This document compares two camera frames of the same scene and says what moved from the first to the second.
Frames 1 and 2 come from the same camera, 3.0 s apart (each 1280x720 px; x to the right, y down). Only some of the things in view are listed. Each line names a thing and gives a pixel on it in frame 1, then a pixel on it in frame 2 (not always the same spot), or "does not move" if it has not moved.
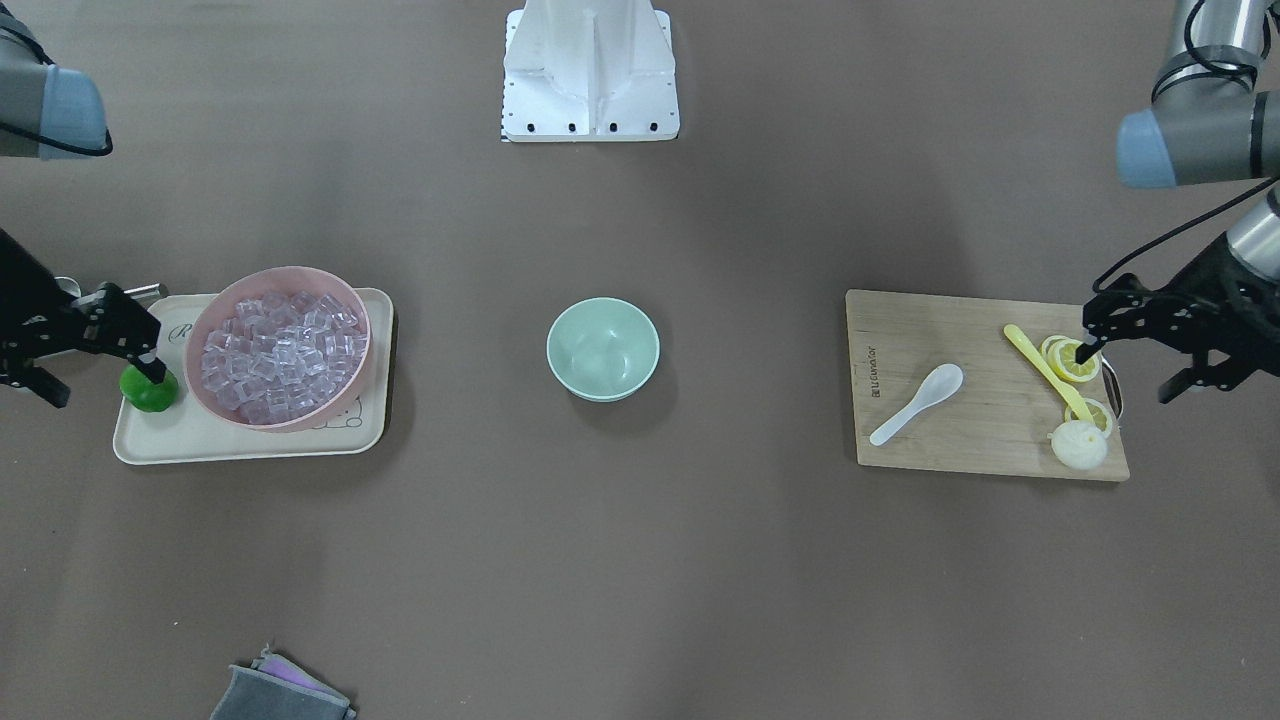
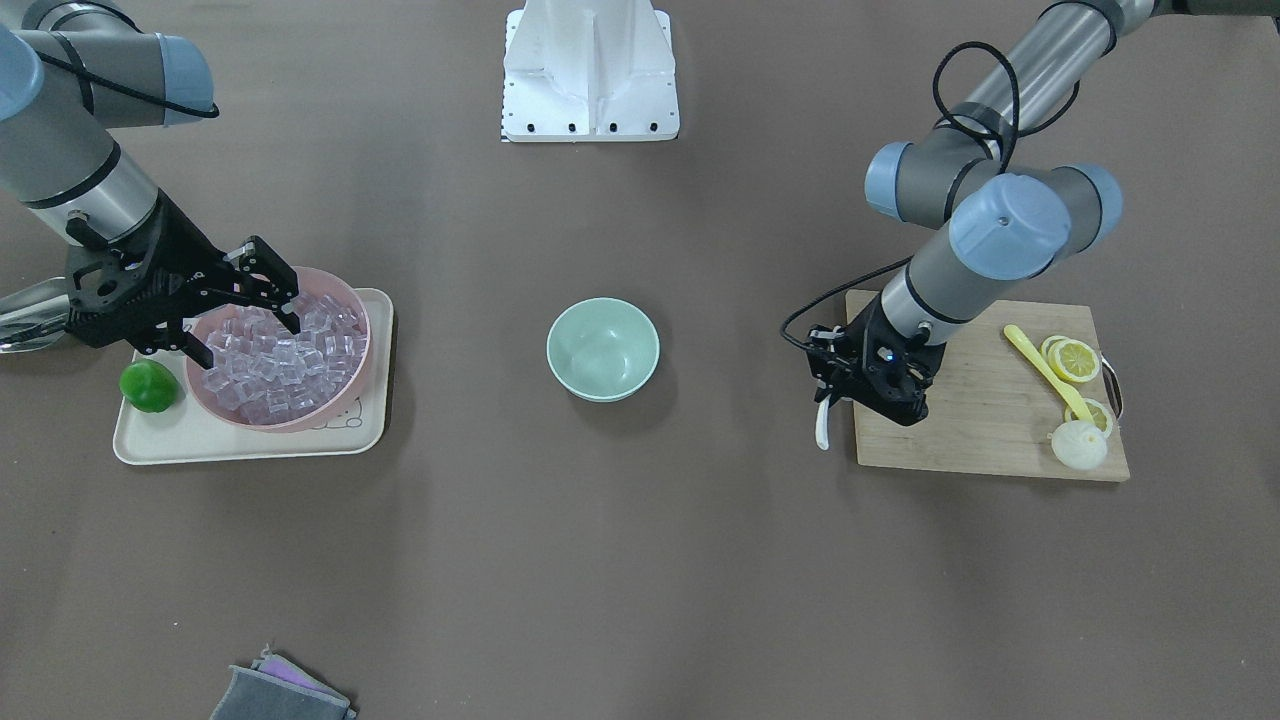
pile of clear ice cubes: [274, 357] does not move
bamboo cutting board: [1002, 415] does not move
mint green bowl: [602, 349] does not move
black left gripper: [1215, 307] → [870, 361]
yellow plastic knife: [1070, 392] does not move
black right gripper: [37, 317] → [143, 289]
